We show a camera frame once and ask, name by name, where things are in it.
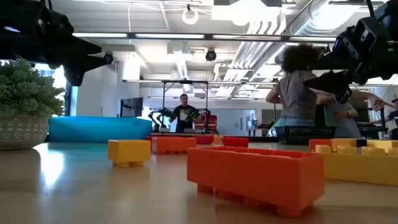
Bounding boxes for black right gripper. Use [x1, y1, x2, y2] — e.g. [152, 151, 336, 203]
[303, 17, 398, 105]

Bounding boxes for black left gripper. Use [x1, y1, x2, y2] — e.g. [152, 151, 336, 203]
[34, 7, 106, 87]

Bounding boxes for amber long block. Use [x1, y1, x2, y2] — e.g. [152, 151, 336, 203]
[330, 138, 358, 148]

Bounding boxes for small amber block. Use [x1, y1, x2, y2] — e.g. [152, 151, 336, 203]
[107, 139, 152, 168]

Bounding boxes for small red block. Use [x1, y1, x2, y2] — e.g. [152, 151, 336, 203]
[221, 137, 249, 148]

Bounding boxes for long ceiling light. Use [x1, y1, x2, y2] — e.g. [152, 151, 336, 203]
[288, 36, 337, 43]
[72, 32, 129, 39]
[212, 34, 283, 41]
[134, 33, 206, 40]

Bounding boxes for person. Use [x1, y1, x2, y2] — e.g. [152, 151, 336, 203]
[169, 93, 202, 134]
[265, 43, 326, 138]
[317, 88, 389, 139]
[385, 98, 398, 141]

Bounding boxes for green plant in white pot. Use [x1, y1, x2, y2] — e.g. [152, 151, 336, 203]
[0, 57, 66, 152]

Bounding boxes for black mesh basket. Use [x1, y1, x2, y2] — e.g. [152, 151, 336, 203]
[275, 125, 337, 146]

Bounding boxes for black monitor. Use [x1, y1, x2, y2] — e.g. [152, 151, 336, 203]
[119, 96, 144, 118]

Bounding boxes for blue plastic bin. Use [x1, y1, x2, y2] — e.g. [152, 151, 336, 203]
[48, 116, 153, 144]

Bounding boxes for red storage bins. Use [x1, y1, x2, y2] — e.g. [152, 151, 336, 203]
[194, 114, 218, 131]

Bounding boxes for white ceiling duct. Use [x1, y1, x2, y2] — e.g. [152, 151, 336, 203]
[214, 18, 312, 98]

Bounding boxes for black station frame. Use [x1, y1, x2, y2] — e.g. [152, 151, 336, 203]
[161, 79, 210, 134]

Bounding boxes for black aluminium table frame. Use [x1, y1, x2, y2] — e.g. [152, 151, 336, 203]
[149, 131, 280, 143]

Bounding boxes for white ring lamp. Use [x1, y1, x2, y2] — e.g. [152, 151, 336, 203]
[181, 4, 200, 26]

